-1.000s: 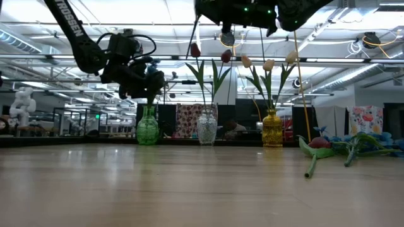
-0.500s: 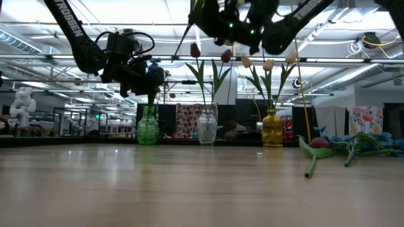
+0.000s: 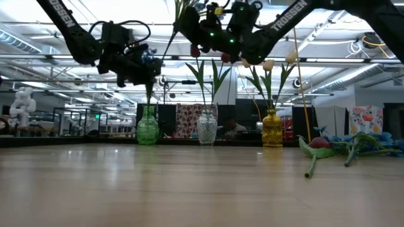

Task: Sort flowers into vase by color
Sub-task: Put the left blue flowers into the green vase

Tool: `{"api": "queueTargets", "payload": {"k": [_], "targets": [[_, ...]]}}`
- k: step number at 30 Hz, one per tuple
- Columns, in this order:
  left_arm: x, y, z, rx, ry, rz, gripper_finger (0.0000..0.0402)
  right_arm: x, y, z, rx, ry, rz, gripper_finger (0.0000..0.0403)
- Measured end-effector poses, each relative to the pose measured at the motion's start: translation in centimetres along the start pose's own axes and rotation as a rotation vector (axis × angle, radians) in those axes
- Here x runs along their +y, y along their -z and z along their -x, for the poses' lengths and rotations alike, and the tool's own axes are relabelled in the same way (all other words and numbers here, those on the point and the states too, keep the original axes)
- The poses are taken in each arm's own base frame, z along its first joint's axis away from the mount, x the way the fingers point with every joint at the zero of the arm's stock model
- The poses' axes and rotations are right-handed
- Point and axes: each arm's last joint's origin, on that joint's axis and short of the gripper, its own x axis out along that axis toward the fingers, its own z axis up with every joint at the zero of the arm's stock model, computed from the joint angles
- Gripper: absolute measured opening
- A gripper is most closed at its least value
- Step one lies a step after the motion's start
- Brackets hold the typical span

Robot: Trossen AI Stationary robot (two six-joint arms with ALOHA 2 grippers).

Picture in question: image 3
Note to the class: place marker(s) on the red equipment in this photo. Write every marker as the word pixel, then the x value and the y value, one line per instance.
pixel 286 126

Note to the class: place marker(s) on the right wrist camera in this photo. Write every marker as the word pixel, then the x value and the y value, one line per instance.
pixel 216 14

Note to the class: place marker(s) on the clear textured glass vase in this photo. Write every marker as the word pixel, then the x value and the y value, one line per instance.
pixel 207 130

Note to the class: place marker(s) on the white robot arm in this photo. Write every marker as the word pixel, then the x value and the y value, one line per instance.
pixel 22 104

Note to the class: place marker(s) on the overhead frame light bar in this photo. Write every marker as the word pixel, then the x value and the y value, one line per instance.
pixel 331 60

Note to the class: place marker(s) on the black partition panel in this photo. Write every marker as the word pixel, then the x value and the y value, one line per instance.
pixel 249 113
pixel 298 119
pixel 165 110

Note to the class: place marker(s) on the dark dotted patterned cloth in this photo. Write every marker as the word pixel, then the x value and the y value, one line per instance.
pixel 186 119

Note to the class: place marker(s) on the colourful floral cloth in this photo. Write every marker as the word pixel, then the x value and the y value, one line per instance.
pixel 366 118

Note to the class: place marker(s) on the black aluminium table frame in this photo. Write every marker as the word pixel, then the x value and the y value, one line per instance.
pixel 94 141

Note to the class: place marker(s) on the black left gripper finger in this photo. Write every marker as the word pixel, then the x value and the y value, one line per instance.
pixel 151 72

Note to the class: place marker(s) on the person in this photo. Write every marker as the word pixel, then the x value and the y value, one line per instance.
pixel 235 127

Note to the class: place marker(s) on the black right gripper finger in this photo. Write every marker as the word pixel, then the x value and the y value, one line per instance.
pixel 187 20

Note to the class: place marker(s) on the green glass vase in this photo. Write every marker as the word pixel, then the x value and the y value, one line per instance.
pixel 147 129

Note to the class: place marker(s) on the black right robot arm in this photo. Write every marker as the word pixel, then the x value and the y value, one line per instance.
pixel 284 22

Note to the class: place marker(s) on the black metal stand frame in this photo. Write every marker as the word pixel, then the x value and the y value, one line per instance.
pixel 188 82

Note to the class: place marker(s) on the yellow glass vase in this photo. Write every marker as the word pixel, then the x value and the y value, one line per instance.
pixel 272 130

